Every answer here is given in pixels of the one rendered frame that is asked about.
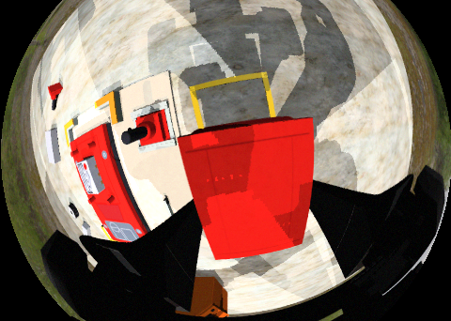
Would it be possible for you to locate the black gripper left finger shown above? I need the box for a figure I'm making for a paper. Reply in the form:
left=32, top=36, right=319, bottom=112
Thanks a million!
left=79, top=200, right=203, bottom=313

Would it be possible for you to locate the small black tyre with white wheel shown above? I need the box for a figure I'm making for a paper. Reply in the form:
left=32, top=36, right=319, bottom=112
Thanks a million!
left=68, top=204, right=79, bottom=219

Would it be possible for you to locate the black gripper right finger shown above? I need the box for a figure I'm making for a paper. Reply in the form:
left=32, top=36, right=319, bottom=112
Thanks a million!
left=309, top=174, right=413, bottom=279

